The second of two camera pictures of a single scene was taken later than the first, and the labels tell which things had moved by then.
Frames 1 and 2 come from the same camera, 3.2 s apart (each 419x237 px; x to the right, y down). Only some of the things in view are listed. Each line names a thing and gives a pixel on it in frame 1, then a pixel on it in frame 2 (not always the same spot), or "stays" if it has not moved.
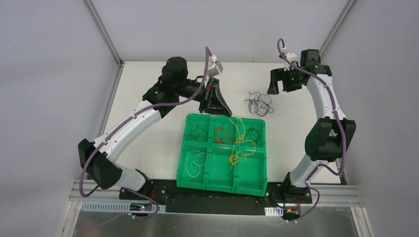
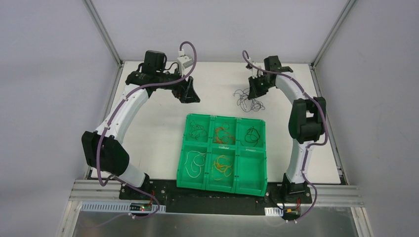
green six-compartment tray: (224, 153) stays
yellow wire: (246, 148) to (220, 166)
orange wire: (223, 136) stays
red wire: (197, 130) stays
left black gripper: (205, 96) to (183, 87)
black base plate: (189, 201) stays
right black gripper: (283, 78) to (258, 84)
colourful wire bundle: (259, 103) to (246, 104)
